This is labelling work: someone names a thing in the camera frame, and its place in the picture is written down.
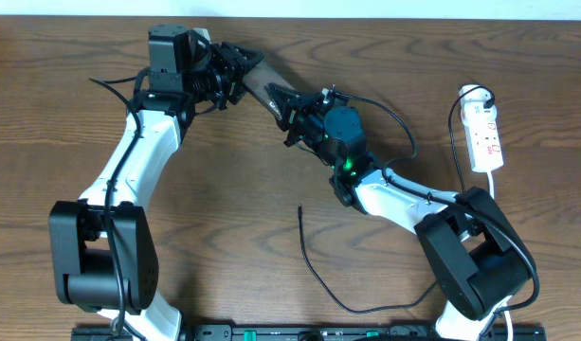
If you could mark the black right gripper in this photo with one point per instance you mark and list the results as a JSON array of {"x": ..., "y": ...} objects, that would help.
[{"x": 293, "y": 107}]

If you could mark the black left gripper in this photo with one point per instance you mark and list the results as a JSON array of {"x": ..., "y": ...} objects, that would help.
[{"x": 236, "y": 66}]

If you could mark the Galaxy S25 Ultra smartphone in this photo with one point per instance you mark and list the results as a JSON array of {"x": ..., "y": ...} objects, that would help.
[{"x": 257, "y": 82}]

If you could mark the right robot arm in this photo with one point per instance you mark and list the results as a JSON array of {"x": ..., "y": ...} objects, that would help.
[{"x": 479, "y": 262}]

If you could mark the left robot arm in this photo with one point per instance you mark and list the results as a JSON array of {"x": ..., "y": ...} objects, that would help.
[{"x": 103, "y": 254}]

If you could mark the white power strip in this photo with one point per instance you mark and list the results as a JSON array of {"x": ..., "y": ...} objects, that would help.
[{"x": 479, "y": 119}]

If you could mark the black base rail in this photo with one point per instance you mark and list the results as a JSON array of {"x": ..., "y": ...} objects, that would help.
[{"x": 228, "y": 333}]

